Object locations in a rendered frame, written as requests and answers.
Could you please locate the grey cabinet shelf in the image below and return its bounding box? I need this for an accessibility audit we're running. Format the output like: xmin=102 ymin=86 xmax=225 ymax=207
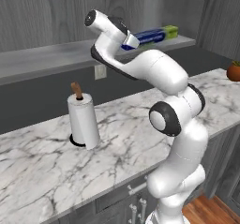
xmin=0 ymin=35 xmax=197 ymax=86

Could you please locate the grey drawer front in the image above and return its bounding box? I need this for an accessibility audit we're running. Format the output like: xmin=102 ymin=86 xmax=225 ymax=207
xmin=95 ymin=172 xmax=150 ymax=214

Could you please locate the white paper towel roll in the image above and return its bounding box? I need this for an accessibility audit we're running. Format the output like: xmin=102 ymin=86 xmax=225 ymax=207
xmin=67 ymin=92 xmax=101 ymax=151

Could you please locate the silver cabinet door handle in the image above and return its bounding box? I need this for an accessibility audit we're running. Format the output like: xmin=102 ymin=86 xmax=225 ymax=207
xmin=128 ymin=203 xmax=138 ymax=224
xmin=138 ymin=197 xmax=148 ymax=224

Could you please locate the blue and green foil box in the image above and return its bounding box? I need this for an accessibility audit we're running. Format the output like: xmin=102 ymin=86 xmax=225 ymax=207
xmin=120 ymin=24 xmax=179 ymax=52

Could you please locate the silver drawer handle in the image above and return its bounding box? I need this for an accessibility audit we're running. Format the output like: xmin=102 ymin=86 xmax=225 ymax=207
xmin=127 ymin=181 xmax=148 ymax=197

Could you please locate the black and wood towel holder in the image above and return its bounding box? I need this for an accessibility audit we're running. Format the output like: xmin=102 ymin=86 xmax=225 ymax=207
xmin=68 ymin=82 xmax=87 ymax=148

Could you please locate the white wall outlet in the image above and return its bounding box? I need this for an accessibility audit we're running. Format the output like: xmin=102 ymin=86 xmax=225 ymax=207
xmin=94 ymin=64 xmax=108 ymax=81

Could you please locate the grey base cabinet run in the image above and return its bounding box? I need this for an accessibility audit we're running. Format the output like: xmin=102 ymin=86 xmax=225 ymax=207
xmin=196 ymin=124 xmax=240 ymax=209

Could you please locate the orange round plant pot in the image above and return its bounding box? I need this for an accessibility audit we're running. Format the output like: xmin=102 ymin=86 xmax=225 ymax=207
xmin=226 ymin=60 xmax=240 ymax=82

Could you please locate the grey cabinet door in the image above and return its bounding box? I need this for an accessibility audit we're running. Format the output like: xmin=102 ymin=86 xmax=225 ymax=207
xmin=136 ymin=190 xmax=160 ymax=224
xmin=61 ymin=203 xmax=133 ymax=224

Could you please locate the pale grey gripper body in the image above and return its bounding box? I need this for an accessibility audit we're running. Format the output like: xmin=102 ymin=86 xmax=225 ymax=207
xmin=123 ymin=32 xmax=141 ymax=50

